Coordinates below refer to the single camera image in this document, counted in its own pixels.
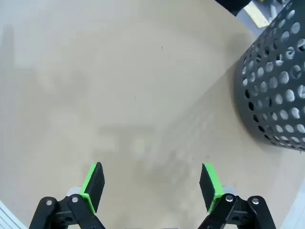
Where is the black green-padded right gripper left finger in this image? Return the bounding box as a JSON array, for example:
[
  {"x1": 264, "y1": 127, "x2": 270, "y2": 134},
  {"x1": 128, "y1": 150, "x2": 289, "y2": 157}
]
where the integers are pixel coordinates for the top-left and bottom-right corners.
[{"x1": 29, "y1": 162, "x2": 107, "y2": 229}]

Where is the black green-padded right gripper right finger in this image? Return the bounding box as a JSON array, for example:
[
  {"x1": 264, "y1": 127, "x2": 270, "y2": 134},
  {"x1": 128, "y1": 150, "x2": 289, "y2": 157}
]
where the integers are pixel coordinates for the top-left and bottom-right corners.
[{"x1": 196, "y1": 163, "x2": 277, "y2": 229}]

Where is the dark grey perforated basket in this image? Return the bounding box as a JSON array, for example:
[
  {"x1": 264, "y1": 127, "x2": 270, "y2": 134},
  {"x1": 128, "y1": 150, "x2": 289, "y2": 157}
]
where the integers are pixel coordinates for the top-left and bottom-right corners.
[{"x1": 233, "y1": 0, "x2": 305, "y2": 152}]

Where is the light wooden board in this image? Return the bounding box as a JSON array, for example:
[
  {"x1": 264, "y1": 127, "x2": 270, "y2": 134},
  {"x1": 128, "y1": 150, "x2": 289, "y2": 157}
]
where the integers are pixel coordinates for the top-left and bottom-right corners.
[{"x1": 243, "y1": 4, "x2": 270, "y2": 29}]

